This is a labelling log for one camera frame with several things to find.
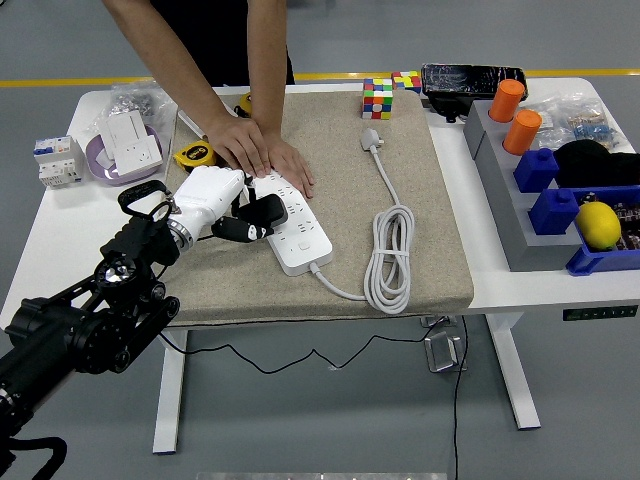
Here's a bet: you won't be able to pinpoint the grey stepped block holder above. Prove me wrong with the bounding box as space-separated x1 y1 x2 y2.
462 99 596 274

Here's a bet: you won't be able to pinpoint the white wall socket panel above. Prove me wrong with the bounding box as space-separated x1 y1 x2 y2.
113 139 165 177

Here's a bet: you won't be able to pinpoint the blue plastic block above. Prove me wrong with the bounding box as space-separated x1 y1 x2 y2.
528 188 581 237
513 147 560 194

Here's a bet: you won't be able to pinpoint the thin black adapter cord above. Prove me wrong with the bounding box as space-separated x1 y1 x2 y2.
157 319 451 375

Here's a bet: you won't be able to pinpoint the large clear metal bracket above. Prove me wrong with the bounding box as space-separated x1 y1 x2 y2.
423 333 469 374

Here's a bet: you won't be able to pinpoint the black mount bracket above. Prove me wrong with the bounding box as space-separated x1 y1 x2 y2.
428 94 471 124

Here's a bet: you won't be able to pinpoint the large colourful puzzle cube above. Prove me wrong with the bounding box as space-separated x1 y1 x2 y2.
361 78 395 121

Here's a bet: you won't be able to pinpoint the small colourful puzzle cube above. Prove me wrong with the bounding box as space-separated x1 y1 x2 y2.
391 70 423 95

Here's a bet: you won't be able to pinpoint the black plug adapter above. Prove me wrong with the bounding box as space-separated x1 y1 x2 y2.
235 193 289 230

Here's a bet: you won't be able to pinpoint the yellow black tape measure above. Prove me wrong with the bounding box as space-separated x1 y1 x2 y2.
172 140 219 175

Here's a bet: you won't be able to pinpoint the white wall switch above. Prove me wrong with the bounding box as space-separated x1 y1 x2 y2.
177 109 209 139

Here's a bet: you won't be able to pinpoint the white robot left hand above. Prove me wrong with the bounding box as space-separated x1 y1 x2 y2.
167 164 275 247

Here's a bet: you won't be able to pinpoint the clear bag of components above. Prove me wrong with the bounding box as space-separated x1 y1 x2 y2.
524 92 629 154

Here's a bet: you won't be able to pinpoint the dark circuit boards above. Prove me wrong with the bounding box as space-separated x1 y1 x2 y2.
579 192 640 254

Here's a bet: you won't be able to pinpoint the white circuit breaker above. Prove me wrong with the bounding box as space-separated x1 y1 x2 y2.
33 135 86 190

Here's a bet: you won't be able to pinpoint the clear bag of screws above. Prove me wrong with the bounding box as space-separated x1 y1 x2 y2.
82 77 181 146

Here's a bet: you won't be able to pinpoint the white table leg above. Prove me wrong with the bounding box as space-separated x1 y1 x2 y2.
485 313 542 430
152 327 189 455

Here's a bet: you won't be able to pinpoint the person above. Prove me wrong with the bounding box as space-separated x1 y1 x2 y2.
149 0 296 87

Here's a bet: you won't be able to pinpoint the white blank switch panel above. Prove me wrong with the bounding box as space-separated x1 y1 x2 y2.
97 109 149 161

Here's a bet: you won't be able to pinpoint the grey-brown fabric mat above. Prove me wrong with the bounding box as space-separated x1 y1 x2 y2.
162 89 475 326

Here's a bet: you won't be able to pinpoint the black desk control panel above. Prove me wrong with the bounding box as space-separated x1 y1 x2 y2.
562 304 640 322

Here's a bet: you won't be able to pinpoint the orange cylinder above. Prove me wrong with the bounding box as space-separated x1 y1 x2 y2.
502 109 544 156
488 78 526 124

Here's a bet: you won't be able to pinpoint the black hanging power cable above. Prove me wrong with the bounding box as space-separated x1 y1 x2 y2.
451 315 470 480

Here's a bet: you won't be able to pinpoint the black cloth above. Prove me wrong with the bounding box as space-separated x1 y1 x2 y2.
552 139 640 190

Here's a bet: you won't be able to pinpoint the black film-wrapped box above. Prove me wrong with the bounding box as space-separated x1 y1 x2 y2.
420 63 529 104

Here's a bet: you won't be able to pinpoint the small clear metal bracket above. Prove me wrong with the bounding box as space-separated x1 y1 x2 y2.
419 314 459 330

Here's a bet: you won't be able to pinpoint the person's right hand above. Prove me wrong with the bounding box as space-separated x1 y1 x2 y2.
204 113 274 179

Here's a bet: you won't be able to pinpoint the white power strip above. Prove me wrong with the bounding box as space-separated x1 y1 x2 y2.
244 169 335 278

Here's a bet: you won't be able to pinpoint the yellow lemon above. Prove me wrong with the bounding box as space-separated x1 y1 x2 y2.
574 201 623 251

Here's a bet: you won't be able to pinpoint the blue plastic bin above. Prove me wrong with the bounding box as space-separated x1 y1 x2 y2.
565 185 640 277

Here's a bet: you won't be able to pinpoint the white power strip cord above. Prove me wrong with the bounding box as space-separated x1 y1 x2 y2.
309 127 416 316

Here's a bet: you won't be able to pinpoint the person's left hand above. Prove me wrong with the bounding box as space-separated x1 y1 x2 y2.
266 133 317 200

